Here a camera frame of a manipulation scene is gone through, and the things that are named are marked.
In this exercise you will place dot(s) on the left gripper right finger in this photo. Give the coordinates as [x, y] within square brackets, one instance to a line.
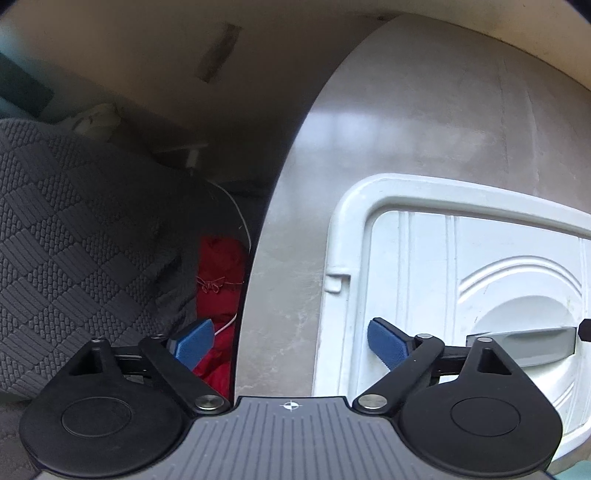
[410, 360]

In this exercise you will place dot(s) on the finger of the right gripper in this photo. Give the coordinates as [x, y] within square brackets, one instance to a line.
[584, 330]

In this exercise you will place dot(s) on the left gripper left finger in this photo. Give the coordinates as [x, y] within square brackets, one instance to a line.
[171, 362]

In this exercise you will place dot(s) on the white plastic bin lid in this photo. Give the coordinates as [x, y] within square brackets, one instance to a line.
[459, 261]

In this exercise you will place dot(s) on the red cloth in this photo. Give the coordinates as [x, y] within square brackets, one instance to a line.
[220, 281]

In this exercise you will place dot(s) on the dark patterned fabric chair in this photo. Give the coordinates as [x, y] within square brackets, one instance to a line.
[96, 242]

